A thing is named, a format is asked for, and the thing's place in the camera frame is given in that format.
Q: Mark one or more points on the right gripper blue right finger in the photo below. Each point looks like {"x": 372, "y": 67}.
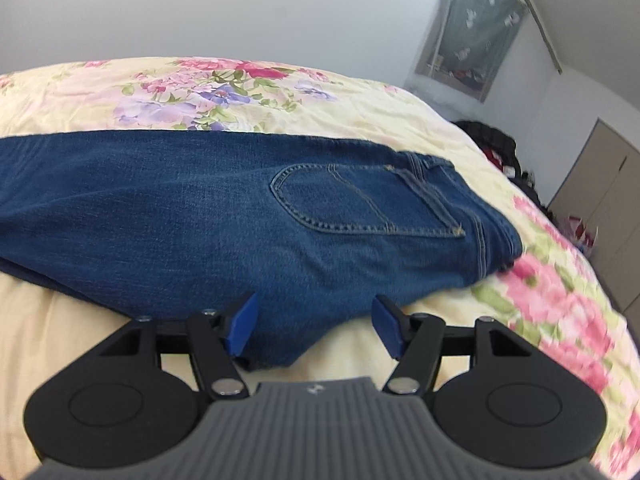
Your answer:
{"x": 413, "y": 341}

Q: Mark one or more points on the blue denim jeans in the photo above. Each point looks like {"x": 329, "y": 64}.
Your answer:
{"x": 166, "y": 224}

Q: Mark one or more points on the beige wardrobe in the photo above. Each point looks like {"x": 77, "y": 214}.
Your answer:
{"x": 602, "y": 189}

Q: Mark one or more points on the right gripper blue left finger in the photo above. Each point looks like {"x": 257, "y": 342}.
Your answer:
{"x": 216, "y": 338}

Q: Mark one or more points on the black clothes pile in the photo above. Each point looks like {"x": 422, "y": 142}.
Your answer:
{"x": 500, "y": 150}

